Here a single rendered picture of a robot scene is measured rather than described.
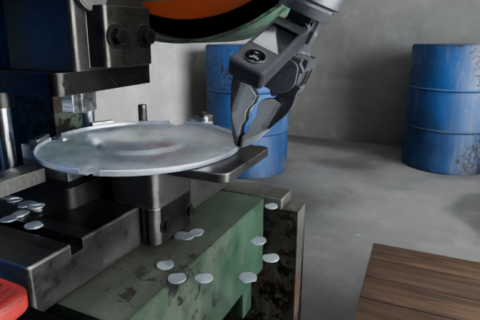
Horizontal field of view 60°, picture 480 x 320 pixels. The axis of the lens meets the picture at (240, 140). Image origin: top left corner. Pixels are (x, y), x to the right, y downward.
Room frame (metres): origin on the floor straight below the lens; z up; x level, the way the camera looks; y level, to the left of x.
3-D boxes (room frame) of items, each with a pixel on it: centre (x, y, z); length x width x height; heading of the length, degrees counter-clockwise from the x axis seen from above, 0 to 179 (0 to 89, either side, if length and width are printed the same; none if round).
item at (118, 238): (0.65, 0.26, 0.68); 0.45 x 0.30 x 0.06; 155
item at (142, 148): (0.59, 0.14, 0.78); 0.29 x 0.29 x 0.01
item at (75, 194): (0.65, 0.26, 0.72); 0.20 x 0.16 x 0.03; 155
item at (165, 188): (0.57, 0.10, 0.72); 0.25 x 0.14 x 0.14; 65
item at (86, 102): (0.65, 0.25, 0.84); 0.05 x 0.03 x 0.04; 155
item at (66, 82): (0.65, 0.26, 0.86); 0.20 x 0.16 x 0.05; 155
